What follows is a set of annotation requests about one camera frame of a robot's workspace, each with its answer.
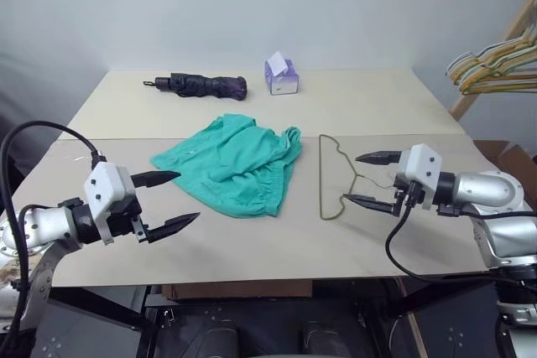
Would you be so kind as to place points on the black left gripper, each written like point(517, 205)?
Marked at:
point(123, 217)

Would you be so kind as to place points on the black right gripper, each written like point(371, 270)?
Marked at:
point(405, 200)

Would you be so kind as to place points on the green shorts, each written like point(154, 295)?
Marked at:
point(235, 165)

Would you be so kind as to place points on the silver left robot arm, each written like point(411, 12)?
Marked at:
point(33, 228)

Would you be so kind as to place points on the hangers on wooden rack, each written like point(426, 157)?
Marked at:
point(465, 102)

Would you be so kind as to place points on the folded dark purple umbrella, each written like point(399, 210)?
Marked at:
point(201, 86)

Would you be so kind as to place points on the brown cardboard box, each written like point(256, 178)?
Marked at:
point(503, 152)

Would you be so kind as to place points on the purple tissue box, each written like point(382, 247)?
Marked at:
point(283, 81)

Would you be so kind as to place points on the light wooden slat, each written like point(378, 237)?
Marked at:
point(413, 320)

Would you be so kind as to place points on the dark rounded shape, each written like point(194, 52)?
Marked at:
point(317, 339)
point(221, 339)

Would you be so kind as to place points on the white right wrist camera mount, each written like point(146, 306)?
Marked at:
point(421, 165)

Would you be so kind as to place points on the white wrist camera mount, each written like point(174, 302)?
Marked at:
point(421, 165)
point(105, 186)

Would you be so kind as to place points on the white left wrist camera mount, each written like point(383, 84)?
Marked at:
point(105, 186)

